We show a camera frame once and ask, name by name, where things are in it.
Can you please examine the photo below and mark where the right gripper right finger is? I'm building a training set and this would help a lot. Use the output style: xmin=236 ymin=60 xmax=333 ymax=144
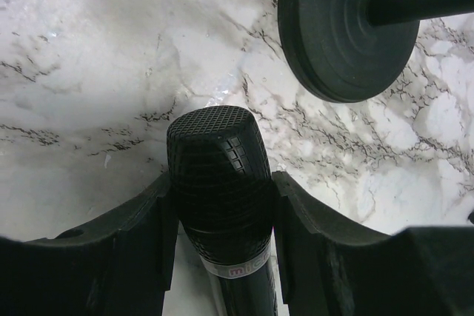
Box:
xmin=273 ymin=172 xmax=473 ymax=315

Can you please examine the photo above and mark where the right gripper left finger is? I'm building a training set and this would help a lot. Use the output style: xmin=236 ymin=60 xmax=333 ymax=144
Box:
xmin=1 ymin=173 xmax=176 ymax=315

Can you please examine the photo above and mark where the black round-base stand with clip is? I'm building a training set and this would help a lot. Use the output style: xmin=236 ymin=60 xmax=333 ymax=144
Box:
xmin=277 ymin=0 xmax=473 ymax=103

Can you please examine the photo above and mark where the black microphone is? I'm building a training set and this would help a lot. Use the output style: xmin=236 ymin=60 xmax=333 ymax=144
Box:
xmin=167 ymin=106 xmax=278 ymax=315

